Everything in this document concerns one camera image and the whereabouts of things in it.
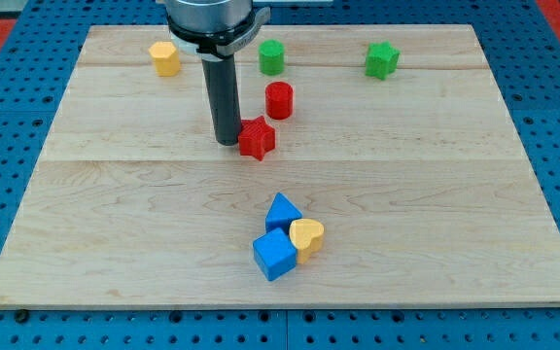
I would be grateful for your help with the yellow hexagon block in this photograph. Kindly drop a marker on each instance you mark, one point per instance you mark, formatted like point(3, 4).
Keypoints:
point(165, 58)

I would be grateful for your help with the green star block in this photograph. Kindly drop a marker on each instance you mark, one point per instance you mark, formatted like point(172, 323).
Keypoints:
point(381, 60)

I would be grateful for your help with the green cylinder block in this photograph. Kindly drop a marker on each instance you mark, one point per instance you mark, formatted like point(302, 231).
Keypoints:
point(271, 57)

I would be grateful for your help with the yellow heart block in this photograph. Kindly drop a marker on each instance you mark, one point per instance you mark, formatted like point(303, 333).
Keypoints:
point(307, 236)

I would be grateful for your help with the blue triangle block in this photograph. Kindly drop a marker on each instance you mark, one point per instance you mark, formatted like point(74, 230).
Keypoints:
point(281, 214)

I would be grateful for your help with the blue cube block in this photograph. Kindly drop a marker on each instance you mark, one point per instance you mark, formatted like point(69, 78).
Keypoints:
point(275, 254)

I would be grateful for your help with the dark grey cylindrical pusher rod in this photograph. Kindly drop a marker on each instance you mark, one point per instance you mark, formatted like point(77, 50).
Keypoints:
point(222, 91)

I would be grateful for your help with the red cylinder block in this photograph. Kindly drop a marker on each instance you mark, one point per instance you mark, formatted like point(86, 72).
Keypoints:
point(279, 100)

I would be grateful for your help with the light wooden board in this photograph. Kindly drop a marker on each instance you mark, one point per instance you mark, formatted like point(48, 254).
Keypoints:
point(399, 181)

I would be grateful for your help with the red star block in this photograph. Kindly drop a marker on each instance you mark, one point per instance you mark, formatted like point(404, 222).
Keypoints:
point(256, 138)

